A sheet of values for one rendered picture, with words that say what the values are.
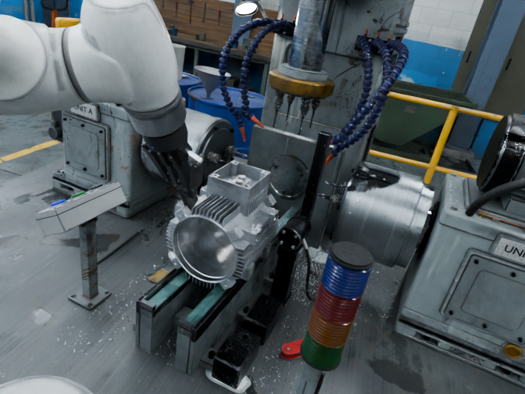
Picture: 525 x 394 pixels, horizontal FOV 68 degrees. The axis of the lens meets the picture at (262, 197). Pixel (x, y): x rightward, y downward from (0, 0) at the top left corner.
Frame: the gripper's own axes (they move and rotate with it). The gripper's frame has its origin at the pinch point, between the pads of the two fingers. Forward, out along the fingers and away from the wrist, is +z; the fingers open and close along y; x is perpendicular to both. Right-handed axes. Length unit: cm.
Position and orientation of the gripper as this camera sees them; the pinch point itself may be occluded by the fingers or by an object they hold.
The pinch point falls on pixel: (188, 194)
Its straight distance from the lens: 81.8
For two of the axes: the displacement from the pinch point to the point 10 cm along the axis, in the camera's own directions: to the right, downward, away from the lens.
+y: -9.0, -3.2, 3.1
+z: 0.7, 5.9, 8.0
